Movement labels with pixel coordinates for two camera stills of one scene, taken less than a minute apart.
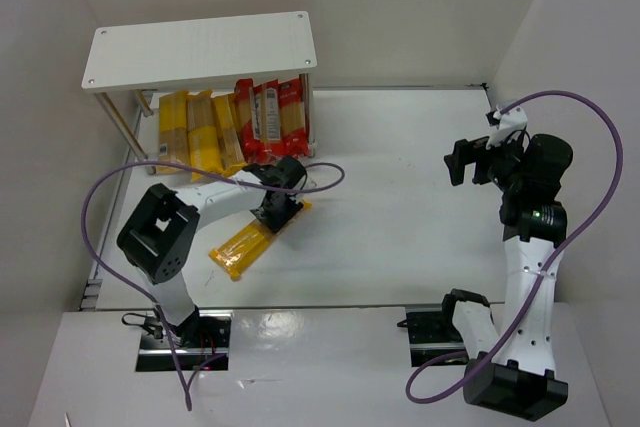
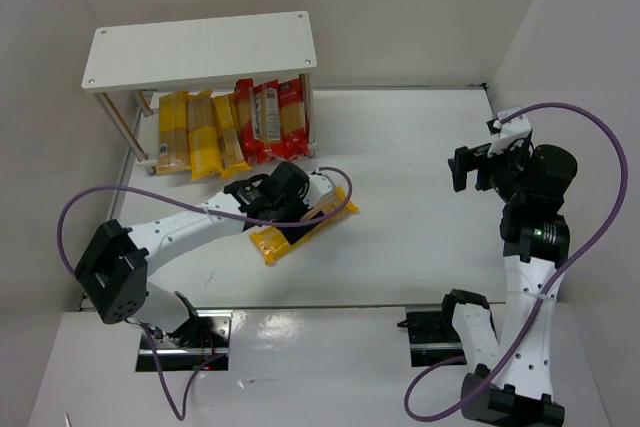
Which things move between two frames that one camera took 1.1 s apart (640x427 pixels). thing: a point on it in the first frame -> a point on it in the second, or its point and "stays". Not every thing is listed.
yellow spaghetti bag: x=240 y=251 -> x=274 y=244
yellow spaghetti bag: x=173 y=132 stays
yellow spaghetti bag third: x=228 y=137 stays
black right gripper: x=480 y=162 stays
